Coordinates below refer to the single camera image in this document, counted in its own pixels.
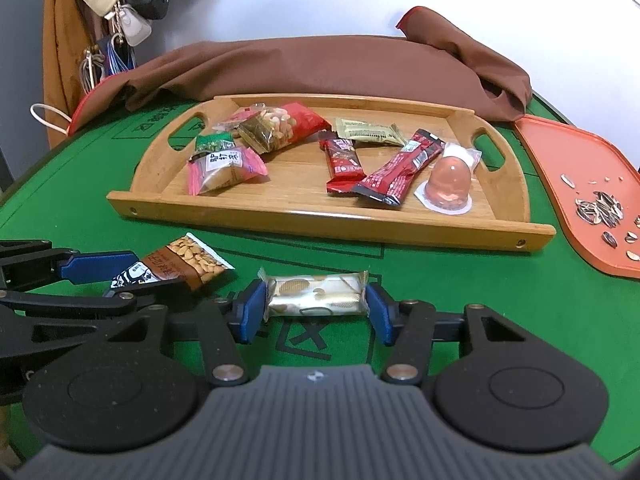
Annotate brown peanut packet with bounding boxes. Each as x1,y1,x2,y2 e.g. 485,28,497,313
104,232,236,297

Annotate brown cloth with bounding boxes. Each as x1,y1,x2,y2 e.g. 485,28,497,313
67,6,532,136

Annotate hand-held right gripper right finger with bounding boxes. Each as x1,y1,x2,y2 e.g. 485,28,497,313
366,284,561,386

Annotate pink jelly cup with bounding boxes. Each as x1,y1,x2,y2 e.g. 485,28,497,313
416,155,473,217

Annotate grey cable bundle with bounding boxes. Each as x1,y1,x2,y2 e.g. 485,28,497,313
77,47,108,93

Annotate white gold wafer packet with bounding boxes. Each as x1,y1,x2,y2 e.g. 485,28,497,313
257,269,369,322

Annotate white purse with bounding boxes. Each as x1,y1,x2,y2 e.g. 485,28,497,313
114,4,152,47

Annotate pile of sunflower seeds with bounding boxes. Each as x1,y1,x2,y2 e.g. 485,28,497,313
557,172,640,263

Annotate red stick packet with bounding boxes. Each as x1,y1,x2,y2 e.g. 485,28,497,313
352,128,446,207

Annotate blue striped straps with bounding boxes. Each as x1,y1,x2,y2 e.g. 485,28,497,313
97,35,138,78

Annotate silver white snack packet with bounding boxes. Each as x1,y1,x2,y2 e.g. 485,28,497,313
442,141,483,171

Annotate orange plastic tray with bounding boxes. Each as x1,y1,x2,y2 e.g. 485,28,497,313
514,114,640,279

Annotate dark red snack packet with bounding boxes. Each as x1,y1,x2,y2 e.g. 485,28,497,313
318,131,366,196

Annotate wooden tray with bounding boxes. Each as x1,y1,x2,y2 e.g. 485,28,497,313
106,94,557,256

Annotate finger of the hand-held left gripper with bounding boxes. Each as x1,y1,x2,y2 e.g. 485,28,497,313
0,240,146,286
0,277,188,361

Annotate olive green snack packet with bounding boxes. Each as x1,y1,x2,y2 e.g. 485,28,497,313
334,117,408,148

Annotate red mixed nut packet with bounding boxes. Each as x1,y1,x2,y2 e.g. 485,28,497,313
235,101,333,155

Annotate pink white snack packet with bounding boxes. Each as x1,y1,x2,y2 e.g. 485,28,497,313
187,146,270,196

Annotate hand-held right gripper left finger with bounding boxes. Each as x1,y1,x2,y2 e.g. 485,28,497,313
100,280,268,386

